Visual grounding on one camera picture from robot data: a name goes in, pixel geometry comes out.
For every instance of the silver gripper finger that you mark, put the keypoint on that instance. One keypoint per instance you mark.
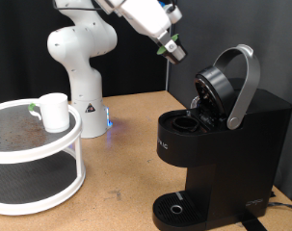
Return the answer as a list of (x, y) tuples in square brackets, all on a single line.
[(169, 45)]

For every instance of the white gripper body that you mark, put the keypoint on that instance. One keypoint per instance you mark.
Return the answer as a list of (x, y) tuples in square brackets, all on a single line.
[(145, 16)]

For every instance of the green-lidded reusable coffee pod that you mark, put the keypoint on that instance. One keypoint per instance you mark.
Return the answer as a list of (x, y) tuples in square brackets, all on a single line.
[(177, 56)]

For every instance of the black Keurig coffee machine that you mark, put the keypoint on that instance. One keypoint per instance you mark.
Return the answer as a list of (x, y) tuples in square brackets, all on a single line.
[(232, 160)]

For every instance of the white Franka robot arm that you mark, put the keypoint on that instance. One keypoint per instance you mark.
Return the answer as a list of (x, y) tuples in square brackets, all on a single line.
[(84, 80)]

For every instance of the black backdrop curtain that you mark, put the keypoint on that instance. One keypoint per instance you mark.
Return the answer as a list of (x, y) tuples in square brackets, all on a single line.
[(136, 73)]

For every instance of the grey partition panel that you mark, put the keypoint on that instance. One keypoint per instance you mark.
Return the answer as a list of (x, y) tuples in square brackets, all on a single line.
[(232, 25)]

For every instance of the white two-tier turntable shelf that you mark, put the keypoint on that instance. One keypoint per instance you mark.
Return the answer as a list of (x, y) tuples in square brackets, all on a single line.
[(33, 154)]

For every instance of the black tape strip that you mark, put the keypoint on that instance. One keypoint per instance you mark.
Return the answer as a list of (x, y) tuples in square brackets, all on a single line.
[(253, 224)]

